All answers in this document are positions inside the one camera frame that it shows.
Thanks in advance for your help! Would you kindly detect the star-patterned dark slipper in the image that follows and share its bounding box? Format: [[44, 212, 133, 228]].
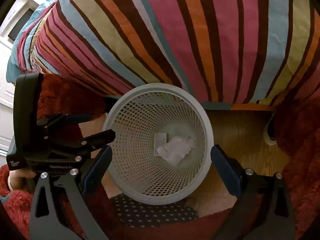
[[111, 193, 199, 228]]

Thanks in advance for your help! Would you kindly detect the crumpled white paper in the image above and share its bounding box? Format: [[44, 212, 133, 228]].
[[153, 133, 196, 166]]

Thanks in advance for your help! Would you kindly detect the person's left hand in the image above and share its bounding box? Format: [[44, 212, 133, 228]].
[[8, 168, 36, 192]]

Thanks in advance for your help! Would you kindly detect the red fuzzy left sleeve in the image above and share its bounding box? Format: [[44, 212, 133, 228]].
[[1, 165, 33, 239]]

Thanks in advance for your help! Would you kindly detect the red fuzzy right sleeve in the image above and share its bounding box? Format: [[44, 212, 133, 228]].
[[274, 88, 319, 239]]

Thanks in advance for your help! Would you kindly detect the colourful striped bedspread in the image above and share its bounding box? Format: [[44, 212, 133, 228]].
[[7, 0, 319, 106]]

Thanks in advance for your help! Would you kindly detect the white mesh waste basket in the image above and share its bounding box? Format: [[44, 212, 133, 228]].
[[104, 83, 214, 205]]

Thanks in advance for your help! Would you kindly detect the red fuzzy sleeve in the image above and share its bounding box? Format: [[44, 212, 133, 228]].
[[274, 88, 319, 239], [1, 165, 33, 239]]

